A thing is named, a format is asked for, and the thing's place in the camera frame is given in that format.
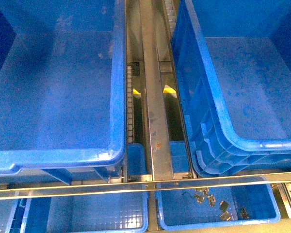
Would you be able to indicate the white roller strip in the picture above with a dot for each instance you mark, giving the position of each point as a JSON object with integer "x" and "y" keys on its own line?
{"x": 132, "y": 135}

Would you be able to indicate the blue empty middle bin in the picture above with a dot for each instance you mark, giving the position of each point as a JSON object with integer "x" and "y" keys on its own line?
{"x": 62, "y": 89}

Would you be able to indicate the blue stacked target bin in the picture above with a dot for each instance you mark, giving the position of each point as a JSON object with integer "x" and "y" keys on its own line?
{"x": 233, "y": 65}

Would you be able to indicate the small metal parts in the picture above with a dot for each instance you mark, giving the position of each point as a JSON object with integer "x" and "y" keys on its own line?
{"x": 209, "y": 204}

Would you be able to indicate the blue lower bin right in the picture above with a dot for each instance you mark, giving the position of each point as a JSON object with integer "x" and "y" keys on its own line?
{"x": 256, "y": 204}

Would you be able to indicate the blue lower bin far left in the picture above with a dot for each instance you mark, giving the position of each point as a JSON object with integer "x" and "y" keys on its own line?
{"x": 11, "y": 214}

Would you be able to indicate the metal rack frame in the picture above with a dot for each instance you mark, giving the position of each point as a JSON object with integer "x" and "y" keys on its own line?
{"x": 161, "y": 160}

